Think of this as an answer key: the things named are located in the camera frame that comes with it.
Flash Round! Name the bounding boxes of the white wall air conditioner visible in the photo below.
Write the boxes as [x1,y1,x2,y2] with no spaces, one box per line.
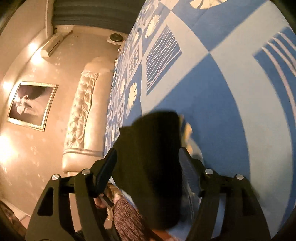
[40,34,63,57]

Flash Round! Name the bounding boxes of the framed wall picture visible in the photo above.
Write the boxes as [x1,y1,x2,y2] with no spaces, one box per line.
[6,81,59,132]

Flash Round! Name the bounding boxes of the cream tufted headboard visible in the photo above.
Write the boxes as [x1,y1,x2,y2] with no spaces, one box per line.
[62,57,115,178]

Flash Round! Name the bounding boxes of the blue patterned bed sheet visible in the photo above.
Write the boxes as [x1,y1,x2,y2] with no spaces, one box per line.
[103,0,296,239]

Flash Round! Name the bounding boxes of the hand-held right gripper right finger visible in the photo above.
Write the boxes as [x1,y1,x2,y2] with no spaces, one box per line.
[178,147,271,241]

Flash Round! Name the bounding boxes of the person's patterned clothing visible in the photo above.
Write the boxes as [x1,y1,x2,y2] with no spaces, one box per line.
[104,183,162,241]

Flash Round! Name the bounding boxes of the black pants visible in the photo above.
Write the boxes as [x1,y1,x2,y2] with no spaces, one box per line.
[111,111,193,230]

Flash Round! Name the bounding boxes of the dark green curtain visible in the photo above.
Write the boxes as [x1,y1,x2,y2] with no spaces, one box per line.
[53,0,148,34]

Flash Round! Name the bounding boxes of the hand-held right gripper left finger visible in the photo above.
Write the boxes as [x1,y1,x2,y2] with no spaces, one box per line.
[24,148,121,241]

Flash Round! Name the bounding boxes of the small white desk fan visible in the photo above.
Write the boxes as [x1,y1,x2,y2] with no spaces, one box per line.
[106,33,125,45]

